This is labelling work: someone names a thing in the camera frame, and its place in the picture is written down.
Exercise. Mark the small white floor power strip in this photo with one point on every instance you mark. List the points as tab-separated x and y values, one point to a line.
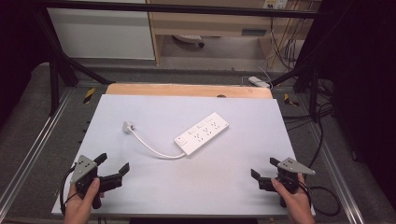
259	81

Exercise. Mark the black metal frame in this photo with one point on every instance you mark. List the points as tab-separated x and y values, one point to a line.
174	8

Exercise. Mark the light wooden desk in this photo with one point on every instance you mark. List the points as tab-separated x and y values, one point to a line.
202	23

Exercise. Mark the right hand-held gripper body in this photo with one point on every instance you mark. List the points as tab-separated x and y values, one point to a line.
291	179

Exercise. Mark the white plug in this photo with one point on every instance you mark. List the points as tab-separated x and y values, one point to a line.
127	127

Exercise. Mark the person's left hand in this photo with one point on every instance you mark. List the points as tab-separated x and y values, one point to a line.
77	207

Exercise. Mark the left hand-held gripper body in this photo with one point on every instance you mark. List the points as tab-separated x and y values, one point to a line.
83	168

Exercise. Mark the person's right hand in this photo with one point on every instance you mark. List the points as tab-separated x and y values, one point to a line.
295	207

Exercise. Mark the aluminium rail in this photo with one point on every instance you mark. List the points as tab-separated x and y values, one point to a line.
34	146
334	165

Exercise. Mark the white wall outlet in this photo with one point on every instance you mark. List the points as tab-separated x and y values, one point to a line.
275	3

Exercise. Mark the white cabinet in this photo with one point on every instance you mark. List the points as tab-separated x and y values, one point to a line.
99	34

